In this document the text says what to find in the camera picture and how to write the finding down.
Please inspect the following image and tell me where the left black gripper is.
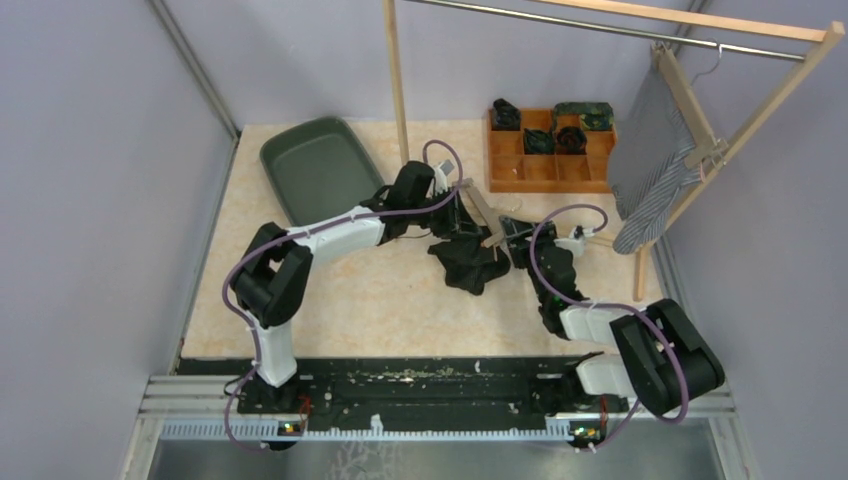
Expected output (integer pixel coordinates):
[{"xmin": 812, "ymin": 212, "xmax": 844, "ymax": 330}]
[{"xmin": 407, "ymin": 186, "xmax": 482, "ymax": 240}]

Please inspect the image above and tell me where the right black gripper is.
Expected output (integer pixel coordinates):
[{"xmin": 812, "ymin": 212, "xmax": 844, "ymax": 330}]
[{"xmin": 500, "ymin": 217, "xmax": 560, "ymax": 305}]

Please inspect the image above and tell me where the wooden clip hanger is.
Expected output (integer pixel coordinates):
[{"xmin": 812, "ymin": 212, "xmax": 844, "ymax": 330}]
[
  {"xmin": 651, "ymin": 42, "xmax": 728, "ymax": 169},
  {"xmin": 456, "ymin": 179, "xmax": 523, "ymax": 248}
]

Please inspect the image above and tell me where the black underwear orange trim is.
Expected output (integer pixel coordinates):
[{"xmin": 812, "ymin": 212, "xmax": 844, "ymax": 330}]
[{"xmin": 427, "ymin": 224, "xmax": 511, "ymax": 296}]

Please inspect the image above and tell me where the grey striped underwear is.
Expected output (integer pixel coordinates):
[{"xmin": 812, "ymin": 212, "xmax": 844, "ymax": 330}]
[{"xmin": 607, "ymin": 69, "xmax": 700, "ymax": 255}]

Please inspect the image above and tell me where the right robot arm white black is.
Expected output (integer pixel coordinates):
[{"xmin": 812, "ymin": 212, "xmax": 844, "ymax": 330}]
[{"xmin": 499, "ymin": 216, "xmax": 726, "ymax": 417}]

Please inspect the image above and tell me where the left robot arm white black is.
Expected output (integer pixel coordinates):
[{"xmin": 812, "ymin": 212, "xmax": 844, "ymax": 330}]
[{"xmin": 223, "ymin": 160, "xmax": 460, "ymax": 414}]

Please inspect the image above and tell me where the wooden compartment tray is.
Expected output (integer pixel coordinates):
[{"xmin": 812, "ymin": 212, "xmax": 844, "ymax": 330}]
[{"xmin": 485, "ymin": 108, "xmax": 618, "ymax": 194}]

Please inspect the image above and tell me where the rolled dark sock middle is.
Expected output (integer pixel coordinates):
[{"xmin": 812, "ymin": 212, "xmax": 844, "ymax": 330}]
[{"xmin": 523, "ymin": 128, "xmax": 556, "ymax": 155}]

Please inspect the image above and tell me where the rolled black red sock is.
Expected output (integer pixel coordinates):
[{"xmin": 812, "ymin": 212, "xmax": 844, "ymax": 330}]
[{"xmin": 554, "ymin": 126, "xmax": 588, "ymax": 155}]

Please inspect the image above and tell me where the rolled black sock top-left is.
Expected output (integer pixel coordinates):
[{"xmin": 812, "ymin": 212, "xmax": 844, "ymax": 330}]
[{"xmin": 491, "ymin": 98, "xmax": 522, "ymax": 131}]

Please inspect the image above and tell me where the folded green camouflage cloth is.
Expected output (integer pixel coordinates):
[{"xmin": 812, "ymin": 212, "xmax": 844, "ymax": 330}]
[{"xmin": 553, "ymin": 102, "xmax": 614, "ymax": 131}]

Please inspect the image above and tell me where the green plastic basin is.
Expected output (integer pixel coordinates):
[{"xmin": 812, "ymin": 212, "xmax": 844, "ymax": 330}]
[{"xmin": 259, "ymin": 116, "xmax": 385, "ymax": 226}]

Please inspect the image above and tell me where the metal hanging rod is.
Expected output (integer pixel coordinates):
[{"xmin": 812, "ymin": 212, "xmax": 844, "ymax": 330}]
[{"xmin": 411, "ymin": 0, "xmax": 806, "ymax": 63}]

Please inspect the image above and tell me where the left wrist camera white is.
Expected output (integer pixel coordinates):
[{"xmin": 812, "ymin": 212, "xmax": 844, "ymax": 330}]
[{"xmin": 433, "ymin": 160, "xmax": 456, "ymax": 190}]

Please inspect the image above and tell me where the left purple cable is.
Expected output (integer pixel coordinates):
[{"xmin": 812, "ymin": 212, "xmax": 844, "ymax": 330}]
[{"xmin": 221, "ymin": 139, "xmax": 464, "ymax": 455}]

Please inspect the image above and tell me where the wooden clothes rack frame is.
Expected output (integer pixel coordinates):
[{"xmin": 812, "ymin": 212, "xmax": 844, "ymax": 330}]
[{"xmin": 380, "ymin": 0, "xmax": 846, "ymax": 303}]

